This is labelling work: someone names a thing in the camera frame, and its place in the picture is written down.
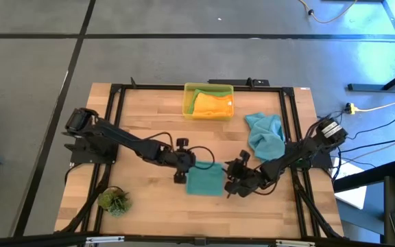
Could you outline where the teal microfiber towel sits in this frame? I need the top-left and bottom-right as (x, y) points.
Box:
(186, 161), (225, 197)

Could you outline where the black rectangular bar device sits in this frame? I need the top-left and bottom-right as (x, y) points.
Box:
(207, 78), (271, 87)

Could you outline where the metal desk leg frame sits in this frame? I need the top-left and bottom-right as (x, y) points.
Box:
(347, 0), (395, 92)

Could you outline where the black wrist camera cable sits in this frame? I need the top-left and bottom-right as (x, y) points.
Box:
(187, 145), (216, 171)

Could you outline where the white cable with yellow plug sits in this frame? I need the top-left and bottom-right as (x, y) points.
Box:
(344, 102), (395, 115)

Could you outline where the small green potted plant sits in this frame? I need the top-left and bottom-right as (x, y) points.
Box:
(97, 186), (132, 217)

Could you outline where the black crossbar with silver brackets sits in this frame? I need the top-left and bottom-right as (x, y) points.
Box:
(0, 232), (395, 247)

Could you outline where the light blue microfiber towel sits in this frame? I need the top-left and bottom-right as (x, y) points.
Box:
(244, 112), (287, 163)

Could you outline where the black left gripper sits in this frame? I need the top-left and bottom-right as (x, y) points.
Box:
(159, 137), (197, 185)

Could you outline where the orange microfiber towel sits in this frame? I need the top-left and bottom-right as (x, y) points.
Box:
(192, 92), (235, 119)

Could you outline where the tan floor cable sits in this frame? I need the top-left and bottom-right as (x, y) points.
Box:
(298, 0), (359, 24)

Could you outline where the yellow translucent plastic bin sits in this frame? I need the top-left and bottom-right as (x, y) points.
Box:
(182, 82), (235, 121)

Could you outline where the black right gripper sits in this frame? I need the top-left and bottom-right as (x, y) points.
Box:
(224, 150), (265, 198)

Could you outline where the white paper sheet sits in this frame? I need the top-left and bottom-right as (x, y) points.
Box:
(334, 164), (368, 210)

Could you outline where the black desk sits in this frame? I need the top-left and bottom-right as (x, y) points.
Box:
(333, 161), (395, 247)

